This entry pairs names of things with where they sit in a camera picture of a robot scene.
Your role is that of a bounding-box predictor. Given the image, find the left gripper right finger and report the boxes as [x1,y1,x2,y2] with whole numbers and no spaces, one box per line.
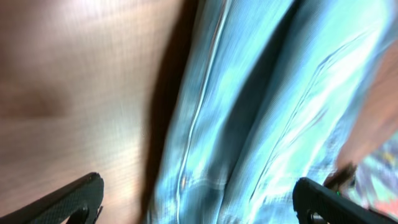
[293,177,397,224]

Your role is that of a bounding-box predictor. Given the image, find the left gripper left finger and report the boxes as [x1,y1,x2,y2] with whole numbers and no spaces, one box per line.
[1,172,104,224]

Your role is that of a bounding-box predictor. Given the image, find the light blue denim jeans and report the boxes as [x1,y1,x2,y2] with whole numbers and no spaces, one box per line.
[144,0,397,223]

